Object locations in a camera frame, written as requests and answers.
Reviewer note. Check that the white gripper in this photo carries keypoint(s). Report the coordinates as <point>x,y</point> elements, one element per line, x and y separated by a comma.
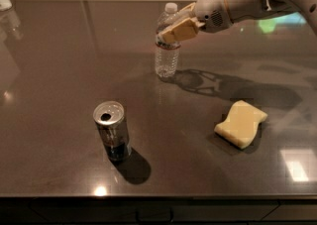
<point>211,11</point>

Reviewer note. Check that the clear plastic water bottle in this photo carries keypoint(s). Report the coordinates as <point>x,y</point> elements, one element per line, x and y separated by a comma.
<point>166,57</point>

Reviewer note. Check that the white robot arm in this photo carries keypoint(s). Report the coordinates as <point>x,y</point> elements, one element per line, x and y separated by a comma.
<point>241,10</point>

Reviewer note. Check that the silver redbull can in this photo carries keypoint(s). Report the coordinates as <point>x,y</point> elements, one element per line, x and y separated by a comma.
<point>111,123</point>

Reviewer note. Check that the yellow sponge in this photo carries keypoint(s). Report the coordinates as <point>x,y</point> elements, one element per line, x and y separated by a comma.
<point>241,124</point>

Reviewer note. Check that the white object at corner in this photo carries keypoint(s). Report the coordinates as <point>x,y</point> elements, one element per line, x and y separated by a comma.
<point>5,5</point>

